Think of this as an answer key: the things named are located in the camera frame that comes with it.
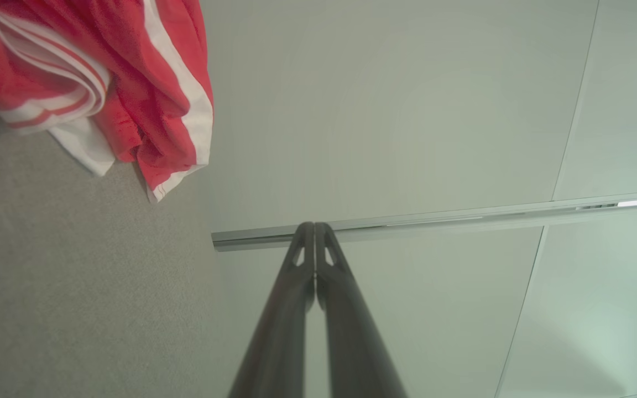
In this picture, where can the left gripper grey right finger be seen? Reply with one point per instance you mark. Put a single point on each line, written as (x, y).
(351, 354)

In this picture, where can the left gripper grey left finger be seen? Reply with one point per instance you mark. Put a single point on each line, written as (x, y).
(280, 342)

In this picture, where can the grey fabric sofa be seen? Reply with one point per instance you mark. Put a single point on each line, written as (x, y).
(75, 276)

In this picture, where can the aluminium wall profile post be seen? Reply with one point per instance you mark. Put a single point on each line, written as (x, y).
(407, 224)

